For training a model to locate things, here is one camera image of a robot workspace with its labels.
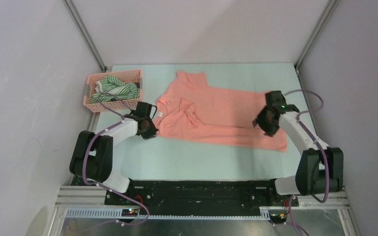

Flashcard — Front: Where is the salmon pink t-shirt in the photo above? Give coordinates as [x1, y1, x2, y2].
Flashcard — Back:
[154, 71, 287, 152]

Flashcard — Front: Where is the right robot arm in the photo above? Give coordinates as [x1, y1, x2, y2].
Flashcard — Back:
[252, 90, 344, 206]

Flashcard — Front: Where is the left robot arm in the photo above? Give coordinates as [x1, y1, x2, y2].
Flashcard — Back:
[69, 102, 158, 205]

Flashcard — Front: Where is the pink plastic laundry basket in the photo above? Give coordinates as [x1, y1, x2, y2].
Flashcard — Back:
[83, 70, 143, 113]

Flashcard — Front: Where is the green white striped garment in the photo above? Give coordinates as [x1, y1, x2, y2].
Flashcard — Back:
[90, 75, 140, 103]

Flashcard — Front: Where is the left small circuit board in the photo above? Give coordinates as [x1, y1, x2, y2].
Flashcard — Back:
[121, 208, 139, 217]

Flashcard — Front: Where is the small circuit board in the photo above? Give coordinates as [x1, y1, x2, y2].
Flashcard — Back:
[121, 208, 139, 217]
[269, 213, 288, 221]

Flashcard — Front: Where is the right small circuit board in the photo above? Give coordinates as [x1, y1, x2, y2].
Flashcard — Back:
[269, 213, 288, 221]

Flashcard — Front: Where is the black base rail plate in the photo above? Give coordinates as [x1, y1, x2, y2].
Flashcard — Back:
[103, 180, 289, 216]

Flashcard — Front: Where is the aluminium toothed cable duct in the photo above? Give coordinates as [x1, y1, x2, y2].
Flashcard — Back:
[64, 207, 270, 220]

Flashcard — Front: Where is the right aluminium corner post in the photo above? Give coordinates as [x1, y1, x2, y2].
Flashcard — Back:
[294, 0, 341, 72]

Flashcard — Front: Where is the aluminium corner post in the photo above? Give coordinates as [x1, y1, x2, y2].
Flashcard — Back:
[294, 0, 341, 72]
[62, 0, 107, 72]

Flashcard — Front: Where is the left aluminium corner post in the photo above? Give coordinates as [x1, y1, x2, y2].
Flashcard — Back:
[62, 0, 107, 72]

